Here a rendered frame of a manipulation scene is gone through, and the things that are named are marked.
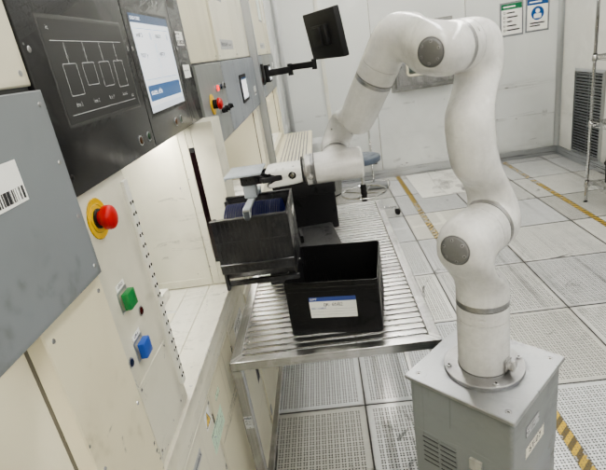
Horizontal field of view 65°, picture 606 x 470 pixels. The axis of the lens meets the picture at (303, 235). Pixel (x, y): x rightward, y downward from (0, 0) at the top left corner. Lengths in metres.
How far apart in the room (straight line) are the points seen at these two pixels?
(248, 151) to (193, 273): 1.45
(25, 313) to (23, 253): 0.07
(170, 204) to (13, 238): 0.97
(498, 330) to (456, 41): 0.63
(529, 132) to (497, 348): 5.03
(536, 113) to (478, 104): 5.08
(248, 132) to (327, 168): 1.71
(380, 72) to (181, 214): 0.78
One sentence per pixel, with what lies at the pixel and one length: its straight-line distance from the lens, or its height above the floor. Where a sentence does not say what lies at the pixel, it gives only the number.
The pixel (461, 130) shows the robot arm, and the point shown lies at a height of 1.36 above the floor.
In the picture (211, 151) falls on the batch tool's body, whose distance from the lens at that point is 1.48.
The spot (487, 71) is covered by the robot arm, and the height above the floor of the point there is 1.46.
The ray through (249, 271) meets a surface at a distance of 1.31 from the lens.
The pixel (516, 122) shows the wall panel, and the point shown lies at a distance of 6.03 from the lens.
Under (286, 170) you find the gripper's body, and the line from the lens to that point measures 1.26.
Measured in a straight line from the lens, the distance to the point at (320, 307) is 1.41.
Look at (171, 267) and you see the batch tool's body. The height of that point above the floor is 0.95.
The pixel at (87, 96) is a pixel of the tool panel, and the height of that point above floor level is 1.54.
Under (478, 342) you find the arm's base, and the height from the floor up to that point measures 0.87.
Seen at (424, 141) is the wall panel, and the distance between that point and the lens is 5.76.
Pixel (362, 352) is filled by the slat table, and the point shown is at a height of 0.75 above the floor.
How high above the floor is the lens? 1.55
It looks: 21 degrees down
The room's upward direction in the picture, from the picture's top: 9 degrees counter-clockwise
